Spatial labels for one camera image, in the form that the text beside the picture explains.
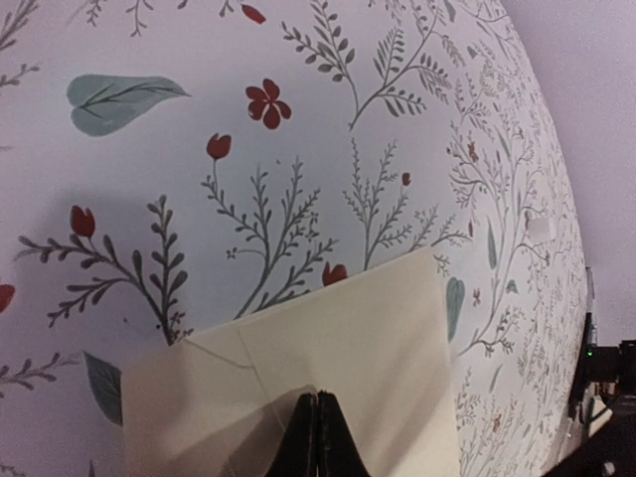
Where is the cream paper envelope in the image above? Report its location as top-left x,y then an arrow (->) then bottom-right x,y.
121,248 -> 460,476

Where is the floral patterned table mat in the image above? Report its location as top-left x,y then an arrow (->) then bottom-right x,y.
1,1 -> 586,476

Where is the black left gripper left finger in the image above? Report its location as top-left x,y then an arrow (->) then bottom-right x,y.
265,393 -> 318,477

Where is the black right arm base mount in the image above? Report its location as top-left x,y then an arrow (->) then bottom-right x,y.
581,312 -> 635,397

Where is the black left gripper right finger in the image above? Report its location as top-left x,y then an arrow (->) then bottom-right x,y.
317,391 -> 371,477

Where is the white glue stick cap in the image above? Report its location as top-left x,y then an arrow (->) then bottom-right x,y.
527,217 -> 554,242

